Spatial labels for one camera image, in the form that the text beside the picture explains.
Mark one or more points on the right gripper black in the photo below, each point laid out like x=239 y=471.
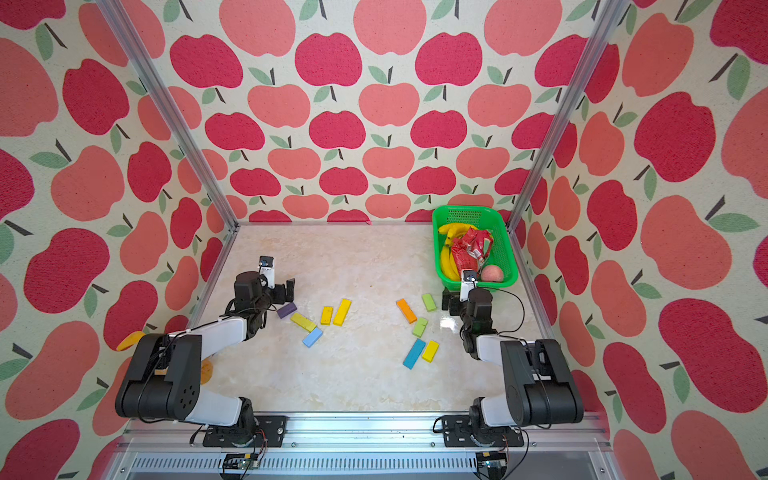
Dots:
x=453 y=297

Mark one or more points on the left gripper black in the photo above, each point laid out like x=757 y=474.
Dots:
x=280 y=295

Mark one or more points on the short yellow block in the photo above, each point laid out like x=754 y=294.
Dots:
x=327 y=315

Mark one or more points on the long yellow block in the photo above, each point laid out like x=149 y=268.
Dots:
x=342 y=312

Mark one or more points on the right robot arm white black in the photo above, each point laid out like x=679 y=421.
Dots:
x=539 y=388

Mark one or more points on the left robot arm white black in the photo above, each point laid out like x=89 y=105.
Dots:
x=164 y=379

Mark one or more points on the purple block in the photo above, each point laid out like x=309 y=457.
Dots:
x=286 y=310

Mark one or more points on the green block upper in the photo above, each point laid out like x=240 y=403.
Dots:
x=429 y=302

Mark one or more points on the green block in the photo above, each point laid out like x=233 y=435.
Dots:
x=420 y=327
x=429 y=302

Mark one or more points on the yellow-green long block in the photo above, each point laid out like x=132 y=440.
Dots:
x=305 y=323

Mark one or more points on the green block lower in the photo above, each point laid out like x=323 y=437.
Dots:
x=420 y=327

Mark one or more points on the orange block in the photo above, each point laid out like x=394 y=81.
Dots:
x=406 y=310

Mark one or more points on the peach fruit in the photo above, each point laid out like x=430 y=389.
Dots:
x=492 y=273

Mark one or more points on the yellow block right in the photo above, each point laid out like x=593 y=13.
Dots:
x=430 y=351

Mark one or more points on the red snack bag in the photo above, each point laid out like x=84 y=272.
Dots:
x=472 y=250

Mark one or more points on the light blue block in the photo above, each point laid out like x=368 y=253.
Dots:
x=312 y=337

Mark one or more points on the green plastic basket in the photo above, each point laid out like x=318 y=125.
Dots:
x=481 y=218

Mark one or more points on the bananas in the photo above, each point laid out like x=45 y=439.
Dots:
x=447 y=263

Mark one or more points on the cyan long block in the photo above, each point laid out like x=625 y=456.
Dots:
x=414 y=353

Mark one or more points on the orange soap bottle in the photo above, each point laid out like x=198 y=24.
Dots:
x=131 y=340

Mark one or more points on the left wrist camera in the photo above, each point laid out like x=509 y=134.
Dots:
x=266 y=269

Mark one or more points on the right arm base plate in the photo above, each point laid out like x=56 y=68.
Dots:
x=461 y=431

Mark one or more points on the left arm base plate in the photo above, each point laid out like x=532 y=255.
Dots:
x=264 y=429

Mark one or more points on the aluminium front rail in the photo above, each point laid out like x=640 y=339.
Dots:
x=358 y=445

